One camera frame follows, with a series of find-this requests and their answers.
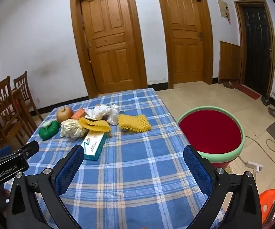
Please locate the wooden chair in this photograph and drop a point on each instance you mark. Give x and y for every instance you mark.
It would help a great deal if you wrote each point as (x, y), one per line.
(25, 93)
(1, 114)

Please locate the white power strip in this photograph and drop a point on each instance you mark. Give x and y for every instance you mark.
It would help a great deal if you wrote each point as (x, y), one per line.
(254, 165)

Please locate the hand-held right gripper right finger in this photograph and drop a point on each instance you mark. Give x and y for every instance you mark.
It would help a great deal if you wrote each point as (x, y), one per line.
(197, 171)

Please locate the grey slippers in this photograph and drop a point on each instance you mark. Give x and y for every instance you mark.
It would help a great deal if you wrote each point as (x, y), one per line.
(273, 113)

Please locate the black door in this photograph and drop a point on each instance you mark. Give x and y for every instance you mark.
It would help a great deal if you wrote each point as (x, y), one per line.
(255, 47)

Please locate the brown shoe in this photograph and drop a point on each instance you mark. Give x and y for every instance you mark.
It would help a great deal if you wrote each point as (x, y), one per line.
(228, 85)

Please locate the orange packet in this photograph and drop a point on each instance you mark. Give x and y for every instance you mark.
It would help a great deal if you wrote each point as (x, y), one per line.
(77, 113)

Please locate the teal and white box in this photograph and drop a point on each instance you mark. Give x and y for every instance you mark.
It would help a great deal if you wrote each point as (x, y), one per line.
(94, 145)

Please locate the orange plastic chair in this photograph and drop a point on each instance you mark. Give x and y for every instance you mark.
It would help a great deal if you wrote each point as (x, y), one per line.
(266, 198)

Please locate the thick yellow foam net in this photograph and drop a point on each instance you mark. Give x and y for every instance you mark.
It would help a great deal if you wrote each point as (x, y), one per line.
(133, 122)

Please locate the white cloth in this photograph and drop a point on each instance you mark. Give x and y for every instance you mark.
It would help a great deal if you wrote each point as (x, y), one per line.
(100, 112)

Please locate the arched panel wooden door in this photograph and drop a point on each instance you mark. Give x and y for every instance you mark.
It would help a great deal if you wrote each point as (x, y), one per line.
(108, 43)

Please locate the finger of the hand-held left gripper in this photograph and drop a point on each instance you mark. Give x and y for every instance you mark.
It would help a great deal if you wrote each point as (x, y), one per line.
(3, 151)
(31, 148)

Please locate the green plastic toy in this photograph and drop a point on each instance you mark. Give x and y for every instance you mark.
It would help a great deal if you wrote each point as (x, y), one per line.
(47, 131)

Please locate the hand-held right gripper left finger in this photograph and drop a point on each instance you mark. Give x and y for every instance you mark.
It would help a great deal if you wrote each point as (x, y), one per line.
(69, 169)

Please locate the dark shoes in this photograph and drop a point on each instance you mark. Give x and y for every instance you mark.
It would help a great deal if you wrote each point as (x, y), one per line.
(266, 101)

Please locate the red door mat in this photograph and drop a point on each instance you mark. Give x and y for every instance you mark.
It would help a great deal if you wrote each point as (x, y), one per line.
(247, 91)

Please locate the red bin with green rim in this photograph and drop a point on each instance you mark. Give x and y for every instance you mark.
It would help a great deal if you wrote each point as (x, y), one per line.
(210, 133)

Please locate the blue plaid tablecloth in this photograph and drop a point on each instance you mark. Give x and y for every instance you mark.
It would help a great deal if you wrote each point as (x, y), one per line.
(132, 167)

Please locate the white foam fruit net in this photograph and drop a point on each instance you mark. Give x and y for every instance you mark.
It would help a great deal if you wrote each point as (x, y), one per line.
(71, 128)

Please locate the brown apple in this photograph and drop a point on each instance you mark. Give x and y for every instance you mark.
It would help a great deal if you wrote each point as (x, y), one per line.
(65, 115)

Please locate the wooden wall panel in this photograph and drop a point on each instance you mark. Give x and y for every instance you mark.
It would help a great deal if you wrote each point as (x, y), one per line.
(229, 62)

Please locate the beige electrical box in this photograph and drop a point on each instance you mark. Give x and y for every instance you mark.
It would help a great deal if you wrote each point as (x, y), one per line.
(223, 8)

